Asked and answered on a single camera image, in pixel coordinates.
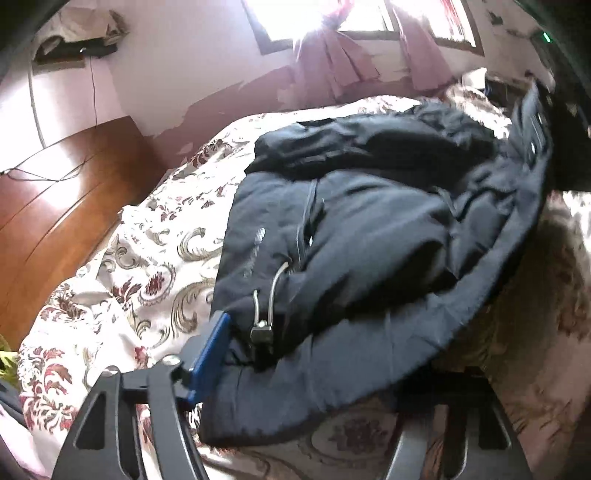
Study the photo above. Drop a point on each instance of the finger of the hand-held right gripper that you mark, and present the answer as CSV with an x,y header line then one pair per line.
x,y
535,131

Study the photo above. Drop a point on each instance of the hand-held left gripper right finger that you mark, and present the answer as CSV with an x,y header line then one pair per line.
x,y
501,443

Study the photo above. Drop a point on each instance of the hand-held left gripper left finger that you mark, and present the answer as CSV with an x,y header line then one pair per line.
x,y
210,360

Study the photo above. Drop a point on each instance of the black padded jacket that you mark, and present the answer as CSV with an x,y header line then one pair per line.
x,y
369,221

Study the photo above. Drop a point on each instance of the white bag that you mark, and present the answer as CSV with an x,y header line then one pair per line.
x,y
475,77

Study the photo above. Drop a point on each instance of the floral bed blanket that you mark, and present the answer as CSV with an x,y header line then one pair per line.
x,y
152,258

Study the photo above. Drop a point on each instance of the pink curtain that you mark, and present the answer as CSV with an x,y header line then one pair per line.
x,y
332,60
422,60

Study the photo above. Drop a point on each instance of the yellow-green item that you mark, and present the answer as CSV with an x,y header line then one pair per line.
x,y
7,357

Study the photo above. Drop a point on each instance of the wooden framed window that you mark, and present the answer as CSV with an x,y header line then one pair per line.
x,y
369,14

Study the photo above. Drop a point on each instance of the black garment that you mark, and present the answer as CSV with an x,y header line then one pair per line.
x,y
9,397

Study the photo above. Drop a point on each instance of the pink cloth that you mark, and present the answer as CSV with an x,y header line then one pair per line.
x,y
23,443

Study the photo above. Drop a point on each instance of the wooden headboard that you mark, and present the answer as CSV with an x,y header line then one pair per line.
x,y
69,207

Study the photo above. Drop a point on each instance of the white wall pipe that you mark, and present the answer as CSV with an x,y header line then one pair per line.
x,y
33,101

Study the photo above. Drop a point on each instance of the dark wall shelf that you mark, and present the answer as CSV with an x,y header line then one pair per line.
x,y
92,49

